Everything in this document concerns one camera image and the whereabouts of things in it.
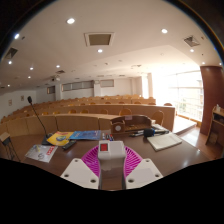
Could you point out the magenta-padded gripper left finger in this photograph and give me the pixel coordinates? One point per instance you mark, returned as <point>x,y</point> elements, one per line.
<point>78,173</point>

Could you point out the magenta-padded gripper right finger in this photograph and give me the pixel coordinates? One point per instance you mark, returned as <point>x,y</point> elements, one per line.
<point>144,173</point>

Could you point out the white charger block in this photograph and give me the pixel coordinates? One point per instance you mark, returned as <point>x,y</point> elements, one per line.
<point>111,158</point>

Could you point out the black remote control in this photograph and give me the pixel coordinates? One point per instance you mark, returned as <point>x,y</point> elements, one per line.
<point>69,145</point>

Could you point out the white notepad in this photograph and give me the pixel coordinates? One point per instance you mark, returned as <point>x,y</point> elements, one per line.
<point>164,141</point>

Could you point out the blue book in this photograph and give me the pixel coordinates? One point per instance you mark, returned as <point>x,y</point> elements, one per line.
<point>86,135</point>

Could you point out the black pouch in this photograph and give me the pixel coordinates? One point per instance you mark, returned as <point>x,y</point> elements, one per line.
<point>148,132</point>

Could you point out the white leaflet with red print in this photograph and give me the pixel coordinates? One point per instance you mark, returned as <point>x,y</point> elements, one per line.
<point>40,153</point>

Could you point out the blue marker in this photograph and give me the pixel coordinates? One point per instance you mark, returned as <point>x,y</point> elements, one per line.
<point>103,136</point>

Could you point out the red marker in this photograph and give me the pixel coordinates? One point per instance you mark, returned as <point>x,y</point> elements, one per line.
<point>111,137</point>

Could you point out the rows of wooden auditorium seats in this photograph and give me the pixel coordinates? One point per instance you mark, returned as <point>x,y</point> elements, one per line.
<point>76,121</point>

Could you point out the wooden desk organizer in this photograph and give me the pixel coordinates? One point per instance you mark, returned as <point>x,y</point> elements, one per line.
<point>118,127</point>

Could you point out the small folding side table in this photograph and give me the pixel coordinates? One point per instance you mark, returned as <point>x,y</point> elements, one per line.
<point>6,138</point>

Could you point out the wooden shelf unit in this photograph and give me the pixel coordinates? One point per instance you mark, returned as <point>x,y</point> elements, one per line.
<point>215,128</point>

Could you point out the large bright window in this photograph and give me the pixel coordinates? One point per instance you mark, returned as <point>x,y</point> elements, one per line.
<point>183,96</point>

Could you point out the black gooseneck microphone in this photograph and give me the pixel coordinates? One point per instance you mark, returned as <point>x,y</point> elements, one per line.
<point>29,99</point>

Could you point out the ceiling projector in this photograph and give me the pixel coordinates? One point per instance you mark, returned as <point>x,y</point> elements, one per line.
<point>55,79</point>

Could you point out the large square ceiling air vent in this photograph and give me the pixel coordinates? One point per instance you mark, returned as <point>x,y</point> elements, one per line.
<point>99,39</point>

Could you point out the small ceiling air vent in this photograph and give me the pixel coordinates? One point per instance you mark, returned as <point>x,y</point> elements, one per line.
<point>191,41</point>

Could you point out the round ceiling lights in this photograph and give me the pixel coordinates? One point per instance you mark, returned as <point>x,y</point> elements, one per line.
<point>70,21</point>

